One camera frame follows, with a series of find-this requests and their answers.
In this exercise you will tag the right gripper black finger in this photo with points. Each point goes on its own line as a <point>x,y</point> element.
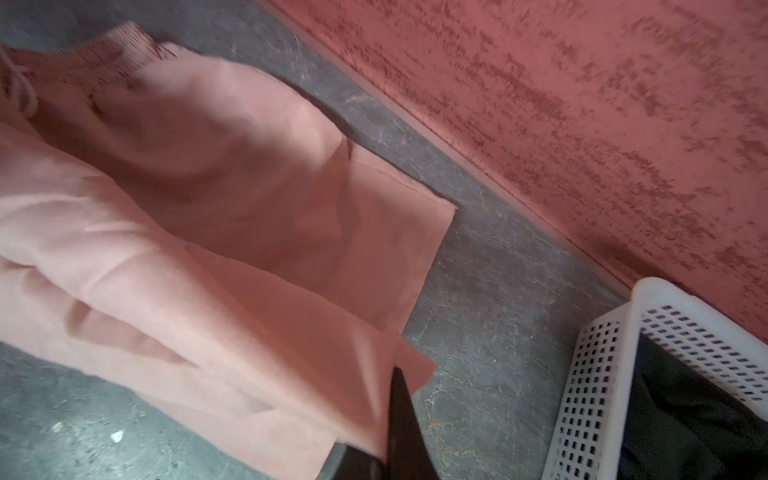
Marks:
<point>406,456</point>

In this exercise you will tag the pink shorts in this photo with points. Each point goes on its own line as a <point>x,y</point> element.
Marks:
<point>195,230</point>

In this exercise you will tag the black shorts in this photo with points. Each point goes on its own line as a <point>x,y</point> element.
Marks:
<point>681,426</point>

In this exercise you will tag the white plastic basket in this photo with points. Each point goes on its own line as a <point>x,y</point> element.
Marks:
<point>588,436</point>

